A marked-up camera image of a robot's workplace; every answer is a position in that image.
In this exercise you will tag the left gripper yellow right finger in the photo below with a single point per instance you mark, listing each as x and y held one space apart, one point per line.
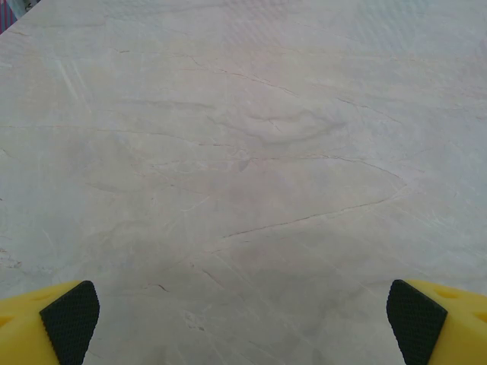
456 331

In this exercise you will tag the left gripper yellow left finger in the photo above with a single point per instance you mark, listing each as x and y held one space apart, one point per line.
23 331

